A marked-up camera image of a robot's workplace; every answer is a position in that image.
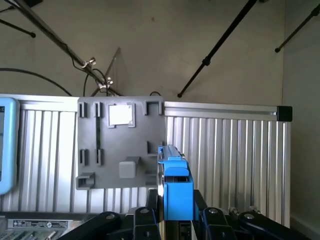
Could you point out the open PC case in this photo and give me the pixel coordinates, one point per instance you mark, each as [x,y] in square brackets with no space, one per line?
[5,236]

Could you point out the grey plastic parts rack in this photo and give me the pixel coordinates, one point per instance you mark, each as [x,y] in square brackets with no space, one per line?
[120,147]

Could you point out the metal stand pole with clamps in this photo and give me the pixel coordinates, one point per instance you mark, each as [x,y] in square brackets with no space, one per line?
[50,35]

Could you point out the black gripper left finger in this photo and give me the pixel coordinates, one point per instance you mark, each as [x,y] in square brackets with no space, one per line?
[145,225]

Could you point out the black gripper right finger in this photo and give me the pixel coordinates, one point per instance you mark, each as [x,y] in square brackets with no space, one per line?
[215,225]

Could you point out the black tripod leg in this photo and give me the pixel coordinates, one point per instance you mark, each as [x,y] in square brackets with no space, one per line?
[295,30]
[22,30]
[207,60]

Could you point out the black profile end cap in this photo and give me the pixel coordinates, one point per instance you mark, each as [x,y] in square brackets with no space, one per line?
[285,113]

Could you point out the silver CPU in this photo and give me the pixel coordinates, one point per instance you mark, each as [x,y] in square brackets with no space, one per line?
[120,115]

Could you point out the light blue teach pendant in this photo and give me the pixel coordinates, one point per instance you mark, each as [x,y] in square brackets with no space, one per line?
[11,150]

